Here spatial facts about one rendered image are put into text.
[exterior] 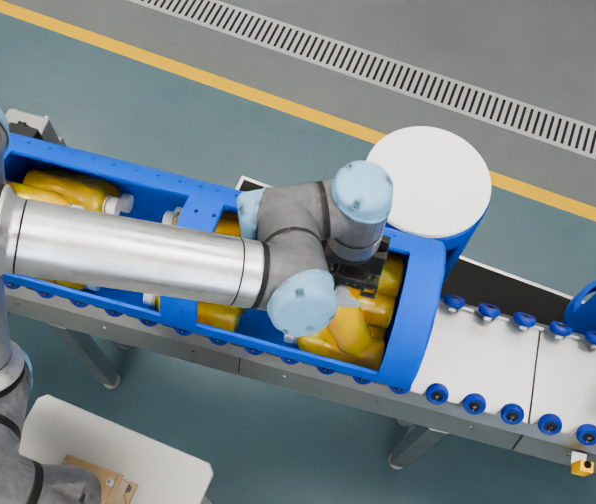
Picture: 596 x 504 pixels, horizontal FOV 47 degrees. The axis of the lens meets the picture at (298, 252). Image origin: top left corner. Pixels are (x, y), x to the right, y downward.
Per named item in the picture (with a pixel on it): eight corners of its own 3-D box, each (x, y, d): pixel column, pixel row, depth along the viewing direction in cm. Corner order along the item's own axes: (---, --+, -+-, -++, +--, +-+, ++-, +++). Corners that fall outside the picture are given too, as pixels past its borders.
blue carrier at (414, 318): (397, 401, 138) (425, 374, 111) (-10, 290, 144) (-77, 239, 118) (425, 271, 147) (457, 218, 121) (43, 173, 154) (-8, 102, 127)
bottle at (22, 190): (0, 173, 134) (83, 194, 132) (-4, 207, 135) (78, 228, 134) (-21, 178, 127) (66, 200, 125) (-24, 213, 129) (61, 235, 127)
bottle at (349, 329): (377, 328, 129) (357, 277, 116) (364, 360, 125) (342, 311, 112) (344, 320, 132) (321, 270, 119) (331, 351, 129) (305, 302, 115)
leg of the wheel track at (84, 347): (116, 391, 230) (66, 331, 173) (100, 386, 231) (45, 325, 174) (123, 374, 233) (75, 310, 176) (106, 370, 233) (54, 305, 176)
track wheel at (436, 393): (451, 391, 134) (451, 385, 136) (429, 385, 134) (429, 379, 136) (445, 408, 136) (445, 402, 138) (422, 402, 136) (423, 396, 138)
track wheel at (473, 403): (489, 401, 133) (489, 395, 135) (466, 395, 134) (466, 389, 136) (482, 419, 136) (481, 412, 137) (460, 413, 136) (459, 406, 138)
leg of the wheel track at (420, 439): (403, 471, 223) (449, 437, 166) (386, 466, 223) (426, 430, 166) (407, 453, 225) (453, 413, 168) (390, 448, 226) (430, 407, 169)
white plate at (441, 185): (354, 130, 153) (354, 133, 154) (374, 241, 142) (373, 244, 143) (476, 121, 155) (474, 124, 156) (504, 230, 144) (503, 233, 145)
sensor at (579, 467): (584, 477, 137) (594, 474, 132) (569, 473, 137) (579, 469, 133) (587, 439, 140) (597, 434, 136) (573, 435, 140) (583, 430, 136)
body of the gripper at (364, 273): (373, 302, 106) (383, 271, 95) (318, 288, 106) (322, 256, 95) (383, 258, 109) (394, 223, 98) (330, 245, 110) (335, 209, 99)
